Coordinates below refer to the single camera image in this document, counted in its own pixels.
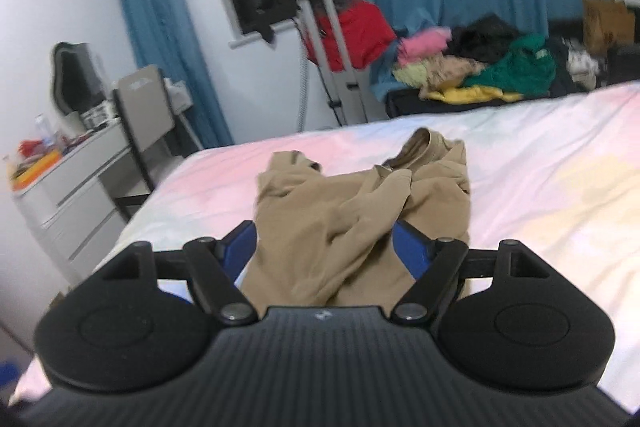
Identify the black garment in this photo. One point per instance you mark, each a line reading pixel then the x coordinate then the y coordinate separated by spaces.
pixel 485 40

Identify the blue curtain left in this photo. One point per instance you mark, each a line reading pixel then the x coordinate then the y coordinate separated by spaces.
pixel 161 33

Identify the yellow garment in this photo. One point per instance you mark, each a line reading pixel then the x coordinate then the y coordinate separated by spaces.
pixel 472 95

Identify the white plastic bottle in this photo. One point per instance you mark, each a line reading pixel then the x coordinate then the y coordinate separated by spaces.
pixel 47 135

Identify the wavy vanity mirror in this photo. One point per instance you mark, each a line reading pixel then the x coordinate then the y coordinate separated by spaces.
pixel 76 87

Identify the black and grey chair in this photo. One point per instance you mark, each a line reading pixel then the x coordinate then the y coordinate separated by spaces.
pixel 147 118

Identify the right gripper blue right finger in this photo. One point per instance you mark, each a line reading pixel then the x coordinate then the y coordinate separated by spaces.
pixel 435 265

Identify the red garment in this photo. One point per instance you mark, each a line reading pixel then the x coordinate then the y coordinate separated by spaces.
pixel 366 33

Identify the tan shirt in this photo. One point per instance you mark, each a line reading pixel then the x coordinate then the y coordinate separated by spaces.
pixel 324 241

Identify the pink garment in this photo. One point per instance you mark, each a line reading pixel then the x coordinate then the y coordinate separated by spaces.
pixel 425 43

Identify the orange tray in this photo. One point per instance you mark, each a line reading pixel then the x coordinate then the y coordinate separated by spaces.
pixel 33 173

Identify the brown paper bag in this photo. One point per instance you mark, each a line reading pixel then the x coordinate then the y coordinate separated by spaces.
pixel 607 23

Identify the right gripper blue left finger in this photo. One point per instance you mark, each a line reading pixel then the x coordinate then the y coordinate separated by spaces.
pixel 213 267

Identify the green garment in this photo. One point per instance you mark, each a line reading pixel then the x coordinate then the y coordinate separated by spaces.
pixel 528 68

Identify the silver tripod with phone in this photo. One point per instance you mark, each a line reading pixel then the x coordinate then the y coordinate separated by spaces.
pixel 342 89

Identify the tan garment on pile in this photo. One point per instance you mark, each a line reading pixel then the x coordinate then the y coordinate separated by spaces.
pixel 444 72

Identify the pastel bed sheet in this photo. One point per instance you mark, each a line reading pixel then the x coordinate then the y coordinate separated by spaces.
pixel 561 176

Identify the white dresser desk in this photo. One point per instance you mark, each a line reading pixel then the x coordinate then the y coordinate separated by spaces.
pixel 70 208

